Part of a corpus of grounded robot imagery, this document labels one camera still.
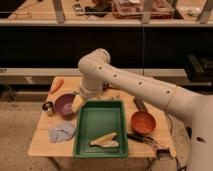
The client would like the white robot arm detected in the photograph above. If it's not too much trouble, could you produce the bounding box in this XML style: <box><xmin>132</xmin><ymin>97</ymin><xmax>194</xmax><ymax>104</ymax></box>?
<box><xmin>72</xmin><ymin>48</ymin><xmax>213</xmax><ymax>171</ymax></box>

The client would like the small metal cup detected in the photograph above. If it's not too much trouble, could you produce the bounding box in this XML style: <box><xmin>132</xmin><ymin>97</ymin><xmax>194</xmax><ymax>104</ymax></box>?
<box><xmin>42</xmin><ymin>101</ymin><xmax>54</xmax><ymax>116</ymax></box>

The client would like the white fork in tray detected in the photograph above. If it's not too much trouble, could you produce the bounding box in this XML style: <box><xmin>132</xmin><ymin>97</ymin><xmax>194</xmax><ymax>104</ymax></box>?
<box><xmin>101</xmin><ymin>140</ymin><xmax>119</xmax><ymax>148</ymax></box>

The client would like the purple bowl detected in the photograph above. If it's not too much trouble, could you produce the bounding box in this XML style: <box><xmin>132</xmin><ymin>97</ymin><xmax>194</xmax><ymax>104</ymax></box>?
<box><xmin>54</xmin><ymin>93</ymin><xmax>75</xmax><ymax>117</ymax></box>

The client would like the green plastic tray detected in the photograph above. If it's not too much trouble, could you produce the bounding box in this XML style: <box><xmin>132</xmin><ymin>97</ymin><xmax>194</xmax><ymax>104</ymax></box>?
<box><xmin>73</xmin><ymin>100</ymin><xmax>128</xmax><ymax>158</ymax></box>

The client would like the orange carrot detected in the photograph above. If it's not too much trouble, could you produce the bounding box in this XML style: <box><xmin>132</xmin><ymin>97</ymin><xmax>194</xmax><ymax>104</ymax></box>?
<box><xmin>49</xmin><ymin>79</ymin><xmax>64</xmax><ymax>94</ymax></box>

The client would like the crumpled lilac cloth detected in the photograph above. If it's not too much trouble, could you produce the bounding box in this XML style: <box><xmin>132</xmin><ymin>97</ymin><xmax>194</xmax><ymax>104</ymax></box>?
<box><xmin>48</xmin><ymin>121</ymin><xmax>76</xmax><ymax>143</ymax></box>

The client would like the black rectangular block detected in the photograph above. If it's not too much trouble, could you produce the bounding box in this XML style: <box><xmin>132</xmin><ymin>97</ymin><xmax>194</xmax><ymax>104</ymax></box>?
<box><xmin>133</xmin><ymin>98</ymin><xmax>147</xmax><ymax>112</ymax></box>

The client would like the orange bowl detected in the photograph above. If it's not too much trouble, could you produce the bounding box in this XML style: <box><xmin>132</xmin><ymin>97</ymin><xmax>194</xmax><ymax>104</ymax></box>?
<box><xmin>130</xmin><ymin>111</ymin><xmax>156</xmax><ymax>134</ymax></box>

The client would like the wooden table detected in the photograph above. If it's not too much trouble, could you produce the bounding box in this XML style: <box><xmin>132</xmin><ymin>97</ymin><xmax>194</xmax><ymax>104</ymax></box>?
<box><xmin>27</xmin><ymin>76</ymin><xmax>177</xmax><ymax>159</ymax></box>

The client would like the clear container of items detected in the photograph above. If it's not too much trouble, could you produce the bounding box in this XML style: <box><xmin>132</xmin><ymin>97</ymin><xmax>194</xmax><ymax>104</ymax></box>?
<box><xmin>112</xmin><ymin>0</ymin><xmax>174</xmax><ymax>19</ymax></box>

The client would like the black box on shelf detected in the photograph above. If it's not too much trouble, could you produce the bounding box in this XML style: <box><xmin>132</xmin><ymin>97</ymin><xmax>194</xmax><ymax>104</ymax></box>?
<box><xmin>185</xmin><ymin>55</ymin><xmax>213</xmax><ymax>82</ymax></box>

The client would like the black handled tool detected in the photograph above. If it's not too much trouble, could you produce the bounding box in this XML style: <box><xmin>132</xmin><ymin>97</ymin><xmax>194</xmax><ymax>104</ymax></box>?
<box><xmin>127</xmin><ymin>133</ymin><xmax>167</xmax><ymax>149</ymax></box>

